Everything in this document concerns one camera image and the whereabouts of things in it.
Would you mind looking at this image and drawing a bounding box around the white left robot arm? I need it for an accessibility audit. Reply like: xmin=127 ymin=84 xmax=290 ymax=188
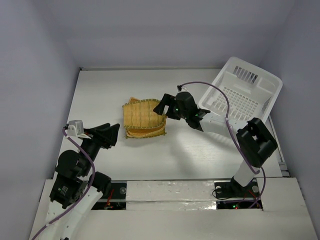
xmin=37 ymin=120 xmax=120 ymax=240

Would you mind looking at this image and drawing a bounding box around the square green-rimmed bamboo plate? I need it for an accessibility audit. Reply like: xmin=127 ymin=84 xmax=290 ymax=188
xmin=123 ymin=97 xmax=168 ymax=140

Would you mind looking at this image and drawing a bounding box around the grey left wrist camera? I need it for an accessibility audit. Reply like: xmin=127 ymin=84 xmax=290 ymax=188
xmin=67 ymin=120 xmax=84 ymax=137

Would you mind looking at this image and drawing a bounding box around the white foam base strip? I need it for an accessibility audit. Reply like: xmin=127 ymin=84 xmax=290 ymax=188
xmin=125 ymin=180 xmax=217 ymax=211

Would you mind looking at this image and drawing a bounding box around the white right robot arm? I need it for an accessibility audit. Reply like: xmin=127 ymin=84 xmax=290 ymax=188
xmin=153 ymin=91 xmax=278 ymax=196

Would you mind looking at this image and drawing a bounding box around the orange woven bamboo plate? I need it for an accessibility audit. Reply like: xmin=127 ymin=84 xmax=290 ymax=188
xmin=124 ymin=96 xmax=165 ymax=138

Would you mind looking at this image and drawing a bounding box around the white plastic dish rack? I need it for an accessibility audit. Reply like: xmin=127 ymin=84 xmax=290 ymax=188
xmin=198 ymin=57 xmax=283 ymax=137

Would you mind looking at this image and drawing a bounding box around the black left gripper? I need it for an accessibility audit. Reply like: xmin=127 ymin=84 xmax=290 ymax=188
xmin=79 ymin=121 xmax=120 ymax=174

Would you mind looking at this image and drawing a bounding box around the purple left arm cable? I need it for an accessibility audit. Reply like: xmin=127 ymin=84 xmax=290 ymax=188
xmin=31 ymin=123 xmax=97 ymax=240

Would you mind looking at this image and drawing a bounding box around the curved green-rimmed bamboo plate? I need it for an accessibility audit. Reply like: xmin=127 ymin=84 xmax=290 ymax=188
xmin=122 ymin=98 xmax=166 ymax=130

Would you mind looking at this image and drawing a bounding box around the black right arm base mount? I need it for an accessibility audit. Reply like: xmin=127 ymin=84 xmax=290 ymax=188
xmin=211 ymin=178 xmax=262 ymax=210

